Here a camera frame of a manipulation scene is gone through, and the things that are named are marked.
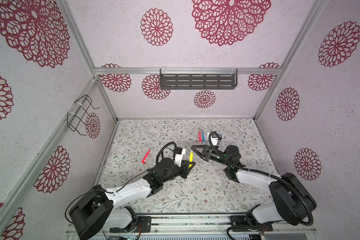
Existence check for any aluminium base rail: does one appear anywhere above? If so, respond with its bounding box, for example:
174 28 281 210
65 212 317 240

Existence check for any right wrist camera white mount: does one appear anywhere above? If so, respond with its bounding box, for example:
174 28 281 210
207 132 222 148

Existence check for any black wire wall basket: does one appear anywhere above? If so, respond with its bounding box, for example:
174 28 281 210
66 95 101 139

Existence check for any yellow highlighter pen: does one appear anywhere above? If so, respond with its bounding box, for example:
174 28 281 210
189 151 194 163

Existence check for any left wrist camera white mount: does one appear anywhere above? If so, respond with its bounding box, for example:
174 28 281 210
173 147 186 167

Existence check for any dark grey wall shelf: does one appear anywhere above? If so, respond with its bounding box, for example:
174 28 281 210
159 69 238 90

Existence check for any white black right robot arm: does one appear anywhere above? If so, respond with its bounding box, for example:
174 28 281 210
191 145 317 228

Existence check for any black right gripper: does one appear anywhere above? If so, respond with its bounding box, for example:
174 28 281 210
192 146 231 170

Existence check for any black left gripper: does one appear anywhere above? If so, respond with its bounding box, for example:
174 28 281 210
162 160 195 184

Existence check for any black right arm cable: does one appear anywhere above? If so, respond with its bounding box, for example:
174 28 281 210
208 131 314 226

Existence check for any pink highlighter on table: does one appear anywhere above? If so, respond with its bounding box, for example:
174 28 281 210
141 149 152 164

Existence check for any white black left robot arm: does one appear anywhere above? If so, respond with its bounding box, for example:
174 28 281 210
66 158 195 240

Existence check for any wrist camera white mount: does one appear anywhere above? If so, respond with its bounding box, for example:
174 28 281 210
207 132 222 148
173 147 186 167

